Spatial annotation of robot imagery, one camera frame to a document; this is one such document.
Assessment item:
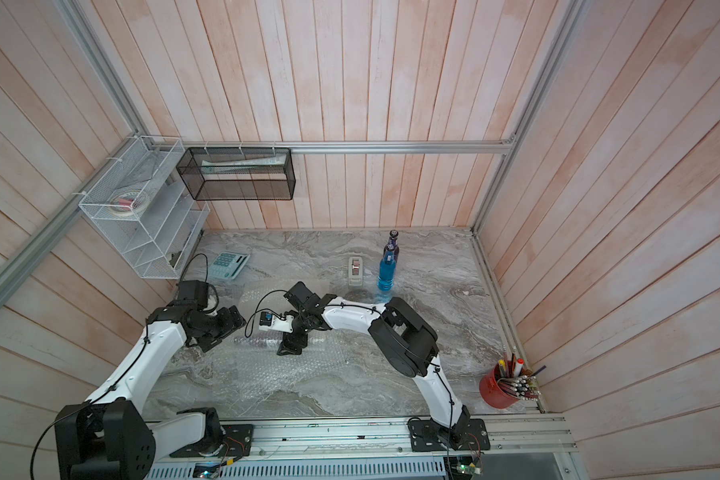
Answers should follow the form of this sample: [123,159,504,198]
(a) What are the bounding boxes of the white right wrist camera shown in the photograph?
[258,310,294,333]

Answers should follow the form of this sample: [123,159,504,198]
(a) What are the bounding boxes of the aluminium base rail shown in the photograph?
[132,414,588,479]

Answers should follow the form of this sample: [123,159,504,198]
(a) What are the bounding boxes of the black mesh wall basket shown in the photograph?
[177,146,296,201]

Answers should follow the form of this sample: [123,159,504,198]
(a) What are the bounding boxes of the pens in cup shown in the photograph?
[495,355,546,400]

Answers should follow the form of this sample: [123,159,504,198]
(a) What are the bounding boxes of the red pen cup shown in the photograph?
[479,365,519,409]

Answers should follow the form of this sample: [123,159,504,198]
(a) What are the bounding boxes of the light blue desk calculator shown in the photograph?
[209,251,250,281]

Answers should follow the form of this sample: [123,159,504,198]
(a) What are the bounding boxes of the dark purple bottle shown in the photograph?
[386,230,399,260]

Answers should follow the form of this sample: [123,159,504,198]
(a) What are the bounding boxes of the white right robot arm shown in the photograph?
[259,282,471,448]

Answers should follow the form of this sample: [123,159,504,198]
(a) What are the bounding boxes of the blue bottle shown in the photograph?
[377,250,396,291]

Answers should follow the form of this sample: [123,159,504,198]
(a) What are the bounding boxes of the clear bubble wrap sheet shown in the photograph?
[209,276,366,406]

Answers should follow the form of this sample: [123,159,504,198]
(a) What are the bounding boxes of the white mesh wall shelf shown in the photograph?
[79,136,209,280]

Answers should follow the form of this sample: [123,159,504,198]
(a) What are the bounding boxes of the tape roll on shelf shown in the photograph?
[107,190,150,218]

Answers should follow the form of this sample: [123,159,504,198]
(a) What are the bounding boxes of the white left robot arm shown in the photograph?
[53,280,246,479]

